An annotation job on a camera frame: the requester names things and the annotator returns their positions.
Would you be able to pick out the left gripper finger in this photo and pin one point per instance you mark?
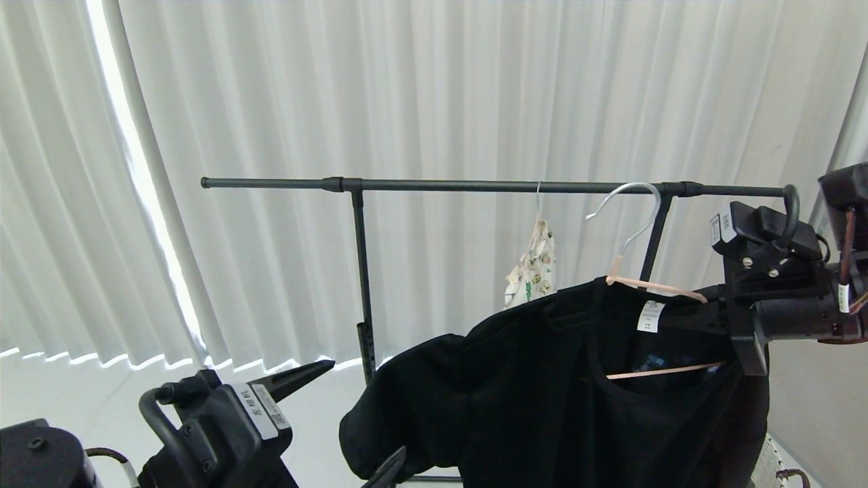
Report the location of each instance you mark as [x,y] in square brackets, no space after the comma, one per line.
[291,381]
[388,471]

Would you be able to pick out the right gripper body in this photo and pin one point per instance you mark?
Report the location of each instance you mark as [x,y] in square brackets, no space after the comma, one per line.
[793,318]

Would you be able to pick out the pink clothes hanger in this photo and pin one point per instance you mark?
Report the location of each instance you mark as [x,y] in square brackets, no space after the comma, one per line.
[651,286]
[538,200]

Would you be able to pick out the black garment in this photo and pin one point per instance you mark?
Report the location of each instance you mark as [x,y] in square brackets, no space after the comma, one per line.
[529,407]

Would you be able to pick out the cream printed garment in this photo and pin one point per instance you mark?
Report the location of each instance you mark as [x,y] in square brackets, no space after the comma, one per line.
[536,271]

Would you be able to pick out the white laundry basket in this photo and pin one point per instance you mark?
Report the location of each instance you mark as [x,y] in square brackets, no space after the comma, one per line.
[766,464]

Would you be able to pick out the black clothes rack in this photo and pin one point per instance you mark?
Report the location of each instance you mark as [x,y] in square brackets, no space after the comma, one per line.
[475,185]

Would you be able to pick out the white curtain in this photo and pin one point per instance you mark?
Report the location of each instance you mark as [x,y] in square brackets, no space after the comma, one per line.
[407,88]

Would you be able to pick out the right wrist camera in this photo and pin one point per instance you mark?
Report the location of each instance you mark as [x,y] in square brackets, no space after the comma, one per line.
[766,251]

